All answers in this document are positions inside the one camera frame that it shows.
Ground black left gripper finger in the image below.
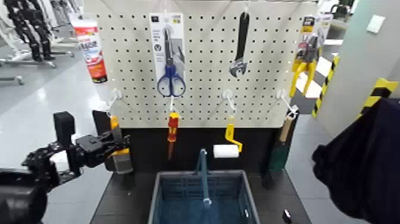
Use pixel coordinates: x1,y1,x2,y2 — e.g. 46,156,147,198
107,135,132,154
99,130,118,144

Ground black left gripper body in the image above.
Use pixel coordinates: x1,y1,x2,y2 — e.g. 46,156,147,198
74,132,113,168

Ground yellow grey paint brush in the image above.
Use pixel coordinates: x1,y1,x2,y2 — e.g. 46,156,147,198
109,116,134,175

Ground blue grey plastic crate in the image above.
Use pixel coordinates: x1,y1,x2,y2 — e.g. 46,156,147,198
147,148,261,224

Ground white plastic pegboard hook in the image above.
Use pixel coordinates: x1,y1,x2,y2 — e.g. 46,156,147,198
168,95,178,114
221,88,238,111
107,88,124,111
276,88,300,115

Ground red yellow screwdriver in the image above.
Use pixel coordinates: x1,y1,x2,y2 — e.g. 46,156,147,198
167,111,182,161

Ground red white sealant tube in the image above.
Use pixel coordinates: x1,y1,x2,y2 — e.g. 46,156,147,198
70,13,109,84

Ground blue scissors on card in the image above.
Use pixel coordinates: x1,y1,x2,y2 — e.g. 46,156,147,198
149,12,188,98

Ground beige perforated pegboard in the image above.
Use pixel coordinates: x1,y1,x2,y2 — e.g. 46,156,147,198
83,0,318,129

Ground black humanoid robot on stand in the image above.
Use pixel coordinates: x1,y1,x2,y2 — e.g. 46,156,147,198
2,0,55,63

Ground black adjustable wrench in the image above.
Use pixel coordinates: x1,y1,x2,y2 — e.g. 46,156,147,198
229,11,251,79

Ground yellow pliers on card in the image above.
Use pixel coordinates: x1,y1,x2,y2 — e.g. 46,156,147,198
288,13,334,98

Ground yellow black striped corner guard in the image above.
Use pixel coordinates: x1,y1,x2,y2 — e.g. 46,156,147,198
358,77,400,117

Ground yellow handled paint roller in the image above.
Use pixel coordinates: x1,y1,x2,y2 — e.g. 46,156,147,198
212,117,244,159

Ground wooden handled green brush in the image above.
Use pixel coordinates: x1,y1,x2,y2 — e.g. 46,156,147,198
270,113,296,172

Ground yellow black striped post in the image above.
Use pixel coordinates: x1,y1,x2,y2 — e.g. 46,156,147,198
311,54,340,119

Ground white wall switch plate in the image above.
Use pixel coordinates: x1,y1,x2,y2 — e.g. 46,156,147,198
365,14,386,35

